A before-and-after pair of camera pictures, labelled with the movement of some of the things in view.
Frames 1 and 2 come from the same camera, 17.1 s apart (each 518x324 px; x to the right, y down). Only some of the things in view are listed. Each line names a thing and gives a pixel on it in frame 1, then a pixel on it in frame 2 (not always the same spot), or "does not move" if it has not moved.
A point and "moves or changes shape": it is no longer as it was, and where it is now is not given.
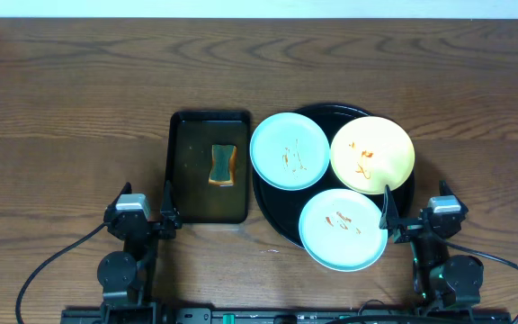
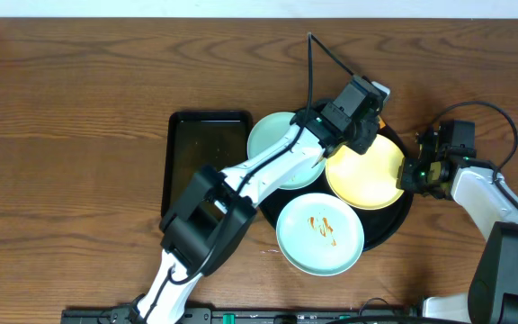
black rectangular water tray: x=209 y=166 does not move
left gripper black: x=152 y=226 to x=364 y=136
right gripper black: x=415 y=228 to x=407 y=175
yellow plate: x=371 y=152 moves or changes shape
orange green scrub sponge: x=224 y=165 to x=380 y=122
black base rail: x=272 y=315 does not move
